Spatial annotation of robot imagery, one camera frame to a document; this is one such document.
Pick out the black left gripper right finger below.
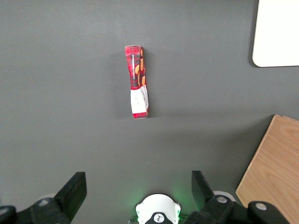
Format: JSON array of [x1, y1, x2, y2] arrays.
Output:
[[183, 170, 290, 224]]

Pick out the white plastic tray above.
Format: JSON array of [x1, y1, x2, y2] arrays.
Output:
[[252, 0, 299, 68]]

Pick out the white round device green light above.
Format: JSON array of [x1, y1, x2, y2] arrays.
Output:
[[135, 193, 182, 224]]

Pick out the light wooden board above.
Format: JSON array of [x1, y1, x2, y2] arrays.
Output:
[[235, 114, 299, 224]]

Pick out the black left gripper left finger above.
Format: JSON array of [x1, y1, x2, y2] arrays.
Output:
[[0, 171, 88, 224]]

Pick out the red cookie box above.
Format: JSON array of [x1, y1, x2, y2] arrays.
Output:
[[124, 45, 150, 119]]

